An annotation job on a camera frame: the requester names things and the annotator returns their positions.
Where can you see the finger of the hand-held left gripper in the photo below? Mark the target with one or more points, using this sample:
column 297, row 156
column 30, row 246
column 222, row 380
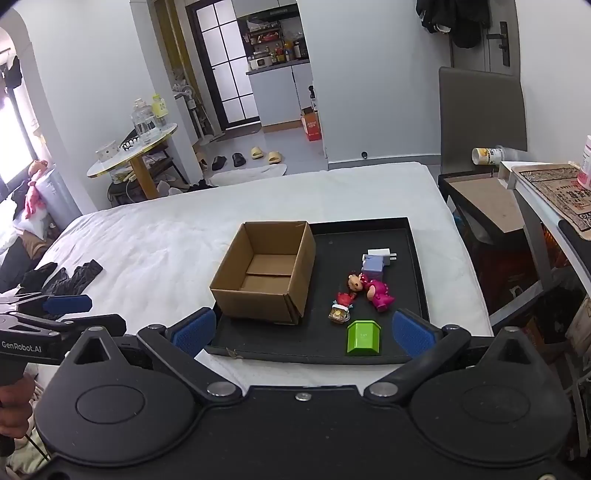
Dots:
column 92, row 324
column 67, row 304

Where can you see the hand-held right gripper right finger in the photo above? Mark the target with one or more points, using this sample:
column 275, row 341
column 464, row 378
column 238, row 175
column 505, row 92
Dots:
column 412, row 333

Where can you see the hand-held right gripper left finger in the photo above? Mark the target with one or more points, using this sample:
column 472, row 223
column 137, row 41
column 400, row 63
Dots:
column 194, row 331

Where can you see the green hexagonal container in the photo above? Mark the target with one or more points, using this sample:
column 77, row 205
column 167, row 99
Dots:
column 363, row 339

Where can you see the pink dinosaur figure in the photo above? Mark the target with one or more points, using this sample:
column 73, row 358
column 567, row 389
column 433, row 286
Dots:
column 381, row 293

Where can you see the brown cardboard box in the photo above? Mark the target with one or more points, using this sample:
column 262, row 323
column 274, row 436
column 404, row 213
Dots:
column 258, row 295

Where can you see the red crab yellow bottle figure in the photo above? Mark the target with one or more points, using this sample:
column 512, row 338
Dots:
column 340, row 310

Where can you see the black tray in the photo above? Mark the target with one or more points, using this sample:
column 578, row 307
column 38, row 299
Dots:
column 351, row 240

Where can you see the person's left hand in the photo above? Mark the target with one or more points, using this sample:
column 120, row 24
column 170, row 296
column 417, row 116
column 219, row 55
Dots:
column 16, row 408

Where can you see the black cloth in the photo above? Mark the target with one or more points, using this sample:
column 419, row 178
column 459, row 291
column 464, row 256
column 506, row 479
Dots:
column 69, row 277

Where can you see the lavender charger block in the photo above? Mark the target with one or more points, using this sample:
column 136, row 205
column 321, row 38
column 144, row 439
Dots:
column 373, row 270

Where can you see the white charger plug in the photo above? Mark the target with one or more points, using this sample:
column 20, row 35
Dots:
column 379, row 255

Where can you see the black side table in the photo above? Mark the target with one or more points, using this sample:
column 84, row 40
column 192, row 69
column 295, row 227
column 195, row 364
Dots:
column 503, row 263

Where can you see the pink plush toy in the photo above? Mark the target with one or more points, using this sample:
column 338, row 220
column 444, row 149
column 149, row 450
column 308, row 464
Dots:
column 34, row 189

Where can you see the brown cardboard sheet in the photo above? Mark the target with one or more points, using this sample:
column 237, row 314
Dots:
column 491, row 205

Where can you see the white dotted cup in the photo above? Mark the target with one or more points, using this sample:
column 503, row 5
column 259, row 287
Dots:
column 105, row 151

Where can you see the round white table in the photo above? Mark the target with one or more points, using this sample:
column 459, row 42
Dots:
column 134, row 157

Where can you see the white floor mat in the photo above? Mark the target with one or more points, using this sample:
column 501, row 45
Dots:
column 249, row 174

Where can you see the black slipper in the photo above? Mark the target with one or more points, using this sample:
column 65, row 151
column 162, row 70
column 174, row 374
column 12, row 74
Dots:
column 238, row 159
column 219, row 162

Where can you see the black hair clip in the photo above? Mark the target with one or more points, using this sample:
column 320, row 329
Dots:
column 129, row 144

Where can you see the white desk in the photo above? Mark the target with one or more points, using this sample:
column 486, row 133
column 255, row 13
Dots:
column 547, row 220

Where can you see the yellow slipper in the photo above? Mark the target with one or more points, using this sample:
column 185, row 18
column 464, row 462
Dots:
column 256, row 152
column 274, row 157

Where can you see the yellow and white bottle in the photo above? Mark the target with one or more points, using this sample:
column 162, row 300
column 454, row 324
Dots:
column 485, row 156

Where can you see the clear glass bottle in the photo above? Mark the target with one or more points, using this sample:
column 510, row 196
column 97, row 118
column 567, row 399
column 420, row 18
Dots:
column 141, row 121

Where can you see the patterned desk mat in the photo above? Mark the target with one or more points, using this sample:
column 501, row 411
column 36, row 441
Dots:
column 561, row 189

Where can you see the yellow-capped bottle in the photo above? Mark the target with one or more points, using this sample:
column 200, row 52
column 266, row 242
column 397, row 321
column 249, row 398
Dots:
column 159, row 110

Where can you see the grey chair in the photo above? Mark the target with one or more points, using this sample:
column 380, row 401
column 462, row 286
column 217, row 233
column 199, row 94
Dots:
column 480, row 115

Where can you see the red cardboard box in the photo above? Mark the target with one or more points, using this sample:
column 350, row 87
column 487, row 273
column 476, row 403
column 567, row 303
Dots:
column 312, row 125

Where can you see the pink and white bottle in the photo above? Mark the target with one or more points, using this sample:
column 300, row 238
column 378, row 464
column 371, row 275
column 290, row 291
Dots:
column 585, row 161

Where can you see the white kitchen cabinet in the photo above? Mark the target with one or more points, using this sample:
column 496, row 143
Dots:
column 281, row 94

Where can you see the black-framed glass door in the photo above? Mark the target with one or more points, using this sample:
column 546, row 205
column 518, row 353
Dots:
column 226, row 64

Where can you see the rice cooker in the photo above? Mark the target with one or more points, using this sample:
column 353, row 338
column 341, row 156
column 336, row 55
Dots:
column 259, row 62

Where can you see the black hanging jacket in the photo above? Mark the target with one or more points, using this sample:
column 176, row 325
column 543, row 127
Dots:
column 455, row 21

